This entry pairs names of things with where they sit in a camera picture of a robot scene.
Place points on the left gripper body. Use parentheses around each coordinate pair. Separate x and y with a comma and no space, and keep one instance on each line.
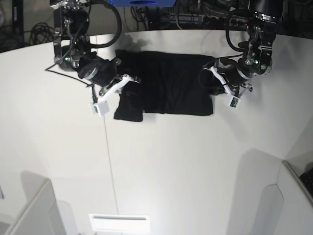
(227,78)

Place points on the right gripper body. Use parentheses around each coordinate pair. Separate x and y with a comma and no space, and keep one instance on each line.
(100,72)

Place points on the black T-shirt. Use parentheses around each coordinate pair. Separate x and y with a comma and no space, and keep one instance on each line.
(170,84)

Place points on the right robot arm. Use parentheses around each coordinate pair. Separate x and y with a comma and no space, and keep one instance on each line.
(74,52)

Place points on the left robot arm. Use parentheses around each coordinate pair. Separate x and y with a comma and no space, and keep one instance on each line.
(254,56)

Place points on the white power strip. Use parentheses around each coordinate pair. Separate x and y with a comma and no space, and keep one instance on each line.
(196,20)

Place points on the blue box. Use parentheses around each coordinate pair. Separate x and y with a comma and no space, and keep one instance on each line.
(145,3)

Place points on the black keyboard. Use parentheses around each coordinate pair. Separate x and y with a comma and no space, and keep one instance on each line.
(307,180)

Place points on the white right cabinet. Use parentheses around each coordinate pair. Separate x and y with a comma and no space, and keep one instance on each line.
(289,206)

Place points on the white side cabinet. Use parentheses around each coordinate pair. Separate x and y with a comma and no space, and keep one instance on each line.
(39,216)

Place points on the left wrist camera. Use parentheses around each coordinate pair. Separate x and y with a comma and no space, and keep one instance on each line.
(234,102)

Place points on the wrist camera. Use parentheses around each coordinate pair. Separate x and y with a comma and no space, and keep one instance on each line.
(234,102)
(99,108)

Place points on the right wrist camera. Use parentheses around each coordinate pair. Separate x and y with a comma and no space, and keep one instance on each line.
(99,108)

